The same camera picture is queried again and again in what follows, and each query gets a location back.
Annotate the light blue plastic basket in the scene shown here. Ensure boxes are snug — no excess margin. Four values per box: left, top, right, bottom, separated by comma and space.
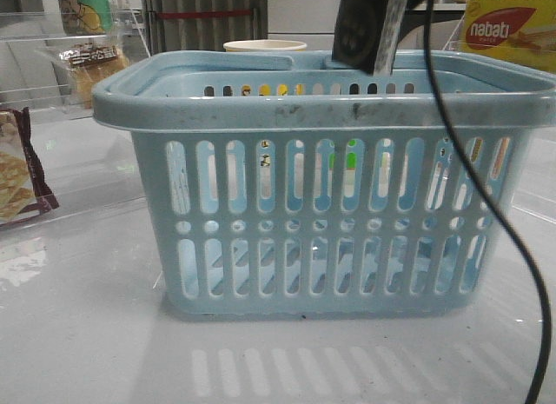
91, 50, 556, 322

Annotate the cream paper cup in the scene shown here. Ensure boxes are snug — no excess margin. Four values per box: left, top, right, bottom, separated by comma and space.
223, 39, 307, 52

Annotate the green cartoon snack package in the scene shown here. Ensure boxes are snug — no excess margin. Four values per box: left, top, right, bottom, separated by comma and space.
58, 0, 112, 35

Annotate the clear acrylic shelf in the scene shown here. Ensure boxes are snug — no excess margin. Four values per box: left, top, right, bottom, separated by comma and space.
1, 10, 149, 123

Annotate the black cable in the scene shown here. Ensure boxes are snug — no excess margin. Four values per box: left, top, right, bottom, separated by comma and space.
424, 0, 553, 404

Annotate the brown cracker snack bag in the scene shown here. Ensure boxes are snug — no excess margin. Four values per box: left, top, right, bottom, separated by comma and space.
1, 108, 59, 227

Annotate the white cabinet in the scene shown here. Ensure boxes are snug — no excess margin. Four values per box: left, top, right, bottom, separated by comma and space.
267, 0, 341, 50

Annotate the yellow Nabati wafer box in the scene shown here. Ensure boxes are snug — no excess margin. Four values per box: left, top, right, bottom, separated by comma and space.
459, 0, 555, 73

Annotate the bagged bread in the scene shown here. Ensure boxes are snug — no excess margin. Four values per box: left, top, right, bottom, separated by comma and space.
36, 43, 129, 109

